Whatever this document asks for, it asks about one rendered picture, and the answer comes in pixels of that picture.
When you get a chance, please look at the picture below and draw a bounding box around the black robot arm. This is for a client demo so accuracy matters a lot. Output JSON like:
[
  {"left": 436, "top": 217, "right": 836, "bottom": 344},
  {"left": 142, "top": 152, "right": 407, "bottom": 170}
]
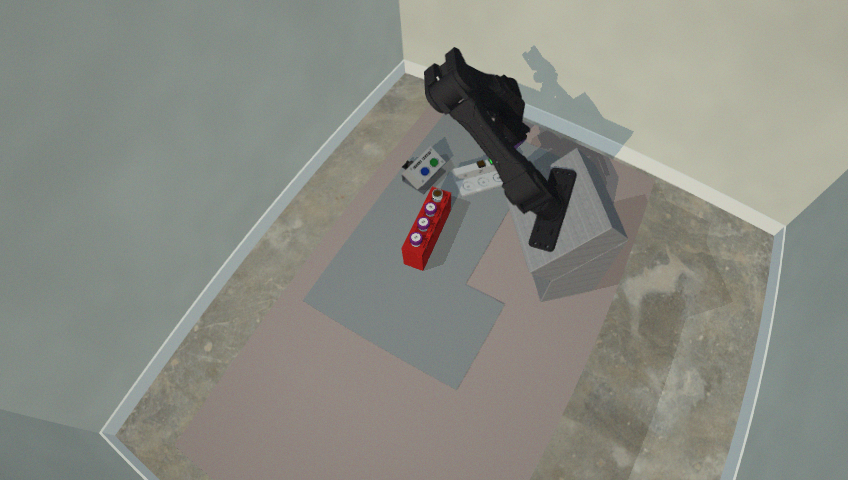
[{"left": 424, "top": 47, "right": 577, "bottom": 252}]

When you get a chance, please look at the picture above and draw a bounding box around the grey flat mat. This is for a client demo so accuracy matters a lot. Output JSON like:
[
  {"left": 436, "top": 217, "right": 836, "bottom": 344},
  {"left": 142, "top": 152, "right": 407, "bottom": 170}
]
[{"left": 303, "top": 114, "right": 509, "bottom": 390}]

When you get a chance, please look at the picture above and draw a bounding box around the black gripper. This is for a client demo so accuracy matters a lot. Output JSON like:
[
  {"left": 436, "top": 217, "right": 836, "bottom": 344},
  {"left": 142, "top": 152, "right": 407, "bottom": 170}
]
[{"left": 503, "top": 120, "right": 530, "bottom": 149}]

